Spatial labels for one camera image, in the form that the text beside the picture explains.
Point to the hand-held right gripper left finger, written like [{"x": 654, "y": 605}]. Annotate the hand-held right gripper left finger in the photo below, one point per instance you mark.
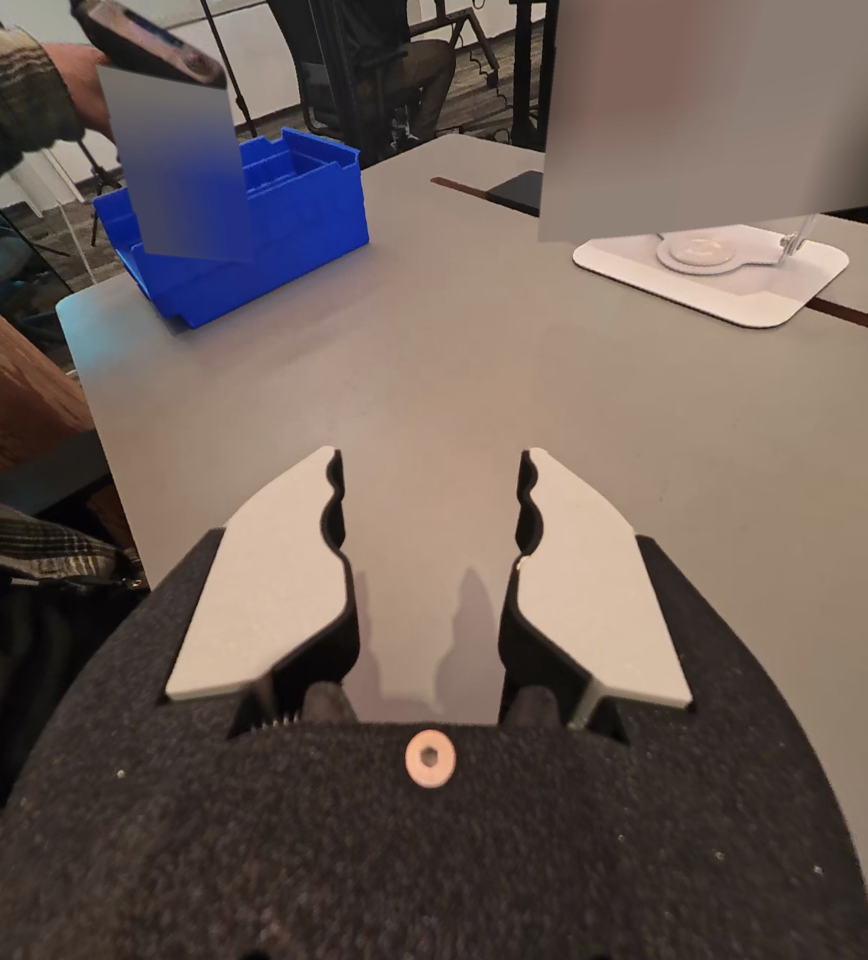
[{"x": 261, "y": 585}]

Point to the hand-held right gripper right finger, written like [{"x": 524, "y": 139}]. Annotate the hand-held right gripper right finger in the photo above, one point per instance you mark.
[{"x": 599, "y": 592}]

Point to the person's left hand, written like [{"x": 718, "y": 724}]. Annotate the person's left hand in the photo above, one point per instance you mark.
[{"x": 78, "y": 75}]

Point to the black office chair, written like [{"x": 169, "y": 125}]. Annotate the black office chair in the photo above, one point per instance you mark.
[{"x": 321, "y": 82}]

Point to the person in plaid shirt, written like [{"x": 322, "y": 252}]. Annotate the person in plaid shirt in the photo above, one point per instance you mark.
[{"x": 29, "y": 532}]

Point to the person's black jacket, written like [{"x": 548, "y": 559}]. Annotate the person's black jacket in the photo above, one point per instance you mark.
[{"x": 14, "y": 675}]

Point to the wooden cabinet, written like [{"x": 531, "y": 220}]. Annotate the wooden cabinet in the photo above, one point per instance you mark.
[{"x": 6, "y": 390}]

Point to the white metal document stand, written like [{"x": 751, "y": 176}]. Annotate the white metal document stand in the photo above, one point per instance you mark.
[{"x": 778, "y": 292}]

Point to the black table leg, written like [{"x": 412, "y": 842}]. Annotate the black table leg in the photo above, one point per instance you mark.
[{"x": 531, "y": 60}]

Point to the black flat pad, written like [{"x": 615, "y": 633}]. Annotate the black flat pad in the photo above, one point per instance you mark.
[{"x": 520, "y": 191}]

